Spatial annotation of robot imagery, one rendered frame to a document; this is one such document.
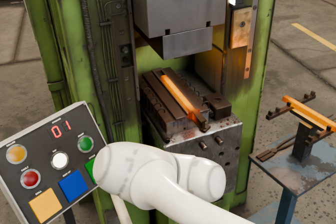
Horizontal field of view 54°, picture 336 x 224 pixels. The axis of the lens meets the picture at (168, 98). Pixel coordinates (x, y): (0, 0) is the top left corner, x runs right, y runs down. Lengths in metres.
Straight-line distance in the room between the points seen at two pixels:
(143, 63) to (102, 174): 1.17
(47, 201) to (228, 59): 0.95
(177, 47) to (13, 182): 0.68
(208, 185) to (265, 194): 1.75
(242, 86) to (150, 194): 1.14
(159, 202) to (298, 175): 1.13
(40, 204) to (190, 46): 0.72
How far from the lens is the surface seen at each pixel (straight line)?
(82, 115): 1.15
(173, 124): 1.38
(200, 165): 0.73
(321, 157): 1.78
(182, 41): 1.21
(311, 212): 2.44
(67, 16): 1.20
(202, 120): 1.32
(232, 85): 1.63
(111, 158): 0.63
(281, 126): 3.04
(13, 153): 1.07
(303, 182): 1.64
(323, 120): 1.55
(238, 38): 1.49
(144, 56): 1.73
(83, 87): 1.32
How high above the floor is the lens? 1.83
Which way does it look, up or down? 34 degrees down
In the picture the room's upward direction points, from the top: 2 degrees counter-clockwise
